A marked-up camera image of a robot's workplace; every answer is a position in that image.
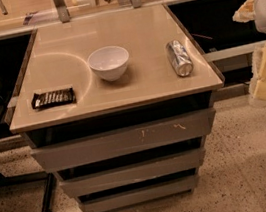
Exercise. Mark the grey drawer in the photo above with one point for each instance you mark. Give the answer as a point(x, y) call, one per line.
point(131, 174)
point(134, 197)
point(124, 141)

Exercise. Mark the grey drawer cabinet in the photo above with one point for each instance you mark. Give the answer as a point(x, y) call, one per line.
point(117, 107)

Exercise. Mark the grey top drawer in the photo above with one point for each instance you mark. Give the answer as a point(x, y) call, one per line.
point(124, 141)

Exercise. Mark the white ceramic bowl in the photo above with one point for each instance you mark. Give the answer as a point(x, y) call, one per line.
point(109, 63)

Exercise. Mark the grey bottom drawer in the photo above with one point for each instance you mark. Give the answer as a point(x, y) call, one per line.
point(134, 197)

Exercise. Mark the silver soda can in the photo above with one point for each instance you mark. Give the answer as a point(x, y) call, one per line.
point(178, 58)

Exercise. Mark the grey middle drawer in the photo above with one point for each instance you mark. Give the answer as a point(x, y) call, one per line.
point(131, 174)

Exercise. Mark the dark snack bar wrapper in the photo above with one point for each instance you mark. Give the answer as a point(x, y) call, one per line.
point(53, 98)

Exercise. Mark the grey metal frame post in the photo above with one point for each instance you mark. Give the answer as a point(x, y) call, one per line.
point(63, 13)

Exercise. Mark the black table leg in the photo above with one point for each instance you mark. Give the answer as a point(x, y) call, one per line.
point(48, 192)

